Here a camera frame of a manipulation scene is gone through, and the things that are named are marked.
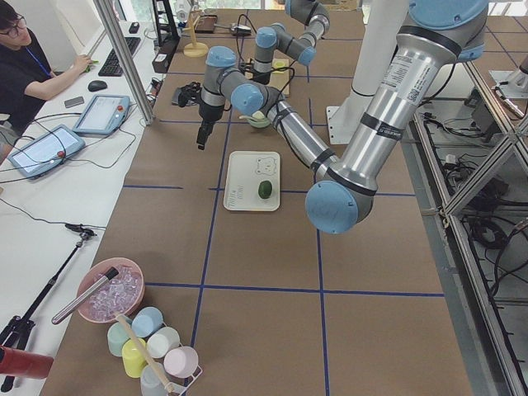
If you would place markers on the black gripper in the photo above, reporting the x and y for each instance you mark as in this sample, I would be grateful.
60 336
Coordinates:
206 113
261 77

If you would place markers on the white ceramic spoon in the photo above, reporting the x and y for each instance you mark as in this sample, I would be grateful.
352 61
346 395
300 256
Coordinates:
248 118

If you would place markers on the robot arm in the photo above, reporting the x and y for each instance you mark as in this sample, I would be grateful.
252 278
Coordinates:
407 42
275 37

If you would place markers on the green ceramic bowl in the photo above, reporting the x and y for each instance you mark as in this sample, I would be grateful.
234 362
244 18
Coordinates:
263 120

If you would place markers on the pink bowl with ice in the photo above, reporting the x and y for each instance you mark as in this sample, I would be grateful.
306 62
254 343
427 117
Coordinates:
120 295

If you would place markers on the wooden cutting board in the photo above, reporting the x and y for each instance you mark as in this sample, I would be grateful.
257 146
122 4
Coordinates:
280 77

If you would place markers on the grey folded cloth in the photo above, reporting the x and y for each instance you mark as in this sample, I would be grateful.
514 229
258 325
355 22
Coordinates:
184 96

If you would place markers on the metal scoop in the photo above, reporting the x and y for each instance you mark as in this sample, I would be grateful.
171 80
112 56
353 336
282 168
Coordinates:
235 29

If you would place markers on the white bear tray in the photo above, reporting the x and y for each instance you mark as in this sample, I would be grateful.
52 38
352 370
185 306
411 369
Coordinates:
246 169

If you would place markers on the wooden mug tree stand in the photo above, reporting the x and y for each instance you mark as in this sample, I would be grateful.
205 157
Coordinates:
195 49

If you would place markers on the green avocado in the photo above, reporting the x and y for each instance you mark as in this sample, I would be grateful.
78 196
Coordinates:
265 189

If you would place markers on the black box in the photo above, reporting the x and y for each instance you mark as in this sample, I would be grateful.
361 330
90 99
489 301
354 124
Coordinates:
164 56

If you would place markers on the blue teach pendant far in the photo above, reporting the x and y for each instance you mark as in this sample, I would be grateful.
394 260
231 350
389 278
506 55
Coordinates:
103 115

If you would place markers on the blue teach pendant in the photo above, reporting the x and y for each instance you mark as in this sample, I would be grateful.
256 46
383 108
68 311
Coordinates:
103 115
46 152

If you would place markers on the black computer mouse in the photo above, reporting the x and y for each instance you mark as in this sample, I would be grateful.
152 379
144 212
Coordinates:
96 86

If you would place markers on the grey smartphone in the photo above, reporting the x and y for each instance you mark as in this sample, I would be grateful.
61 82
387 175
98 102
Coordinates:
76 101

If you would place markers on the blue teach pendant near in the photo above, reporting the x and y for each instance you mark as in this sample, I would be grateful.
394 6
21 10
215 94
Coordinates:
46 152

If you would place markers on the metal cylinder tool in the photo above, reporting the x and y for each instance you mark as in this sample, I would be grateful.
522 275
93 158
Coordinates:
76 303

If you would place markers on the seated person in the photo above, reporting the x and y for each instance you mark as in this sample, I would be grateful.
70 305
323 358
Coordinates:
27 80

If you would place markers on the blue cup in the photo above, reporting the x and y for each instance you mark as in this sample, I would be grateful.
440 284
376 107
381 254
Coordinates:
147 321

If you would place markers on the white cup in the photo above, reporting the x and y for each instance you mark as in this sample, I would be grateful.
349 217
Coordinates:
162 341

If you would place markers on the green cup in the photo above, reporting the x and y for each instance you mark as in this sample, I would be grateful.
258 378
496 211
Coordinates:
116 337

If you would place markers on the pink cup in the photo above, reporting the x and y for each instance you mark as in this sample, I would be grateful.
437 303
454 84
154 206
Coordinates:
181 362

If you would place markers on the yellow cup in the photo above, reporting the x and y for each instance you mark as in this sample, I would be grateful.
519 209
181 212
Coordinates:
133 360

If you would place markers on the grey cup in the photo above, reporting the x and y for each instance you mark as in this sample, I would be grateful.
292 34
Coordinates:
150 384

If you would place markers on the red bottle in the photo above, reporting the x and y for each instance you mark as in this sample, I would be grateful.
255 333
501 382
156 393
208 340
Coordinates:
20 363

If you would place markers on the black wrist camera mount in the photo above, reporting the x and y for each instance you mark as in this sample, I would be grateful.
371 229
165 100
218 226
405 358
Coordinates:
246 66
197 87

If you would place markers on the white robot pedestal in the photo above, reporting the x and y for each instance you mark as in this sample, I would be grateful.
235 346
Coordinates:
377 49

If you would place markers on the aluminium frame post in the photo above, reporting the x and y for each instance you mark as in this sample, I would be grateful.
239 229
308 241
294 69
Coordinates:
112 27

